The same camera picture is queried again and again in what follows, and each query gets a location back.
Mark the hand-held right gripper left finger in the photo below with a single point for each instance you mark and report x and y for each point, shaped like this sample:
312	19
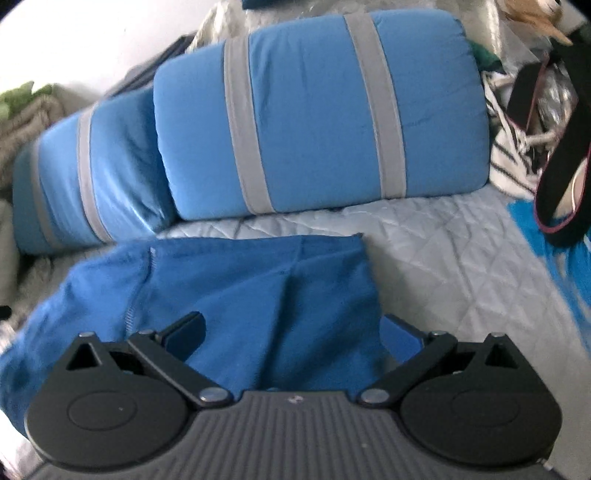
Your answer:
184	337

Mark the black-and-white striped cloth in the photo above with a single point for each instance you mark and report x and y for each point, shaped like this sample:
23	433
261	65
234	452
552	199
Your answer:
508	161

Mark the short blue grey-striped pillow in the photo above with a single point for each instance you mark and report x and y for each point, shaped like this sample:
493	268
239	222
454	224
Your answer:
314	115

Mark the blue fleece garment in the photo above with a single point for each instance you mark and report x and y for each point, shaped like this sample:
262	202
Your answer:
254	300

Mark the navy blue garment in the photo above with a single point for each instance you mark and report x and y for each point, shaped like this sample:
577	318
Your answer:
268	3

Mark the pale fuzzy cloth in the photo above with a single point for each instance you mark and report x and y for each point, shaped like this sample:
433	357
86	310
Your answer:
18	277

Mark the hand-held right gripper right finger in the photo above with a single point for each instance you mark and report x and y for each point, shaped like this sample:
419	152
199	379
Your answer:
401	344

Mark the beige blanket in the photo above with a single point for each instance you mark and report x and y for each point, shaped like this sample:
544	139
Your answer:
27	124

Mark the brown plush toy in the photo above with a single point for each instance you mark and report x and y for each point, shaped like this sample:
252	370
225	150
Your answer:
531	14

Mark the long blue grey-striped pillow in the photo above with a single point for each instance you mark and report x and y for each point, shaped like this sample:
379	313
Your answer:
111	184

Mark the blue-and-white patterned cloth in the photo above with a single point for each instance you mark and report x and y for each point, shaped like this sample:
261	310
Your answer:
531	230

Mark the pale patterned duvet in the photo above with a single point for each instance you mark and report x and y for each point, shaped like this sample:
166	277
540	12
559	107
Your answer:
300	11

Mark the folded grey-blue clothes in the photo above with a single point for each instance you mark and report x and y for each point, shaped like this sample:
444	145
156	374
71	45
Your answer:
138	76

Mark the dark green cloth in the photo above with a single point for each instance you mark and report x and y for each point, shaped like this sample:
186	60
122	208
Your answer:
485	55

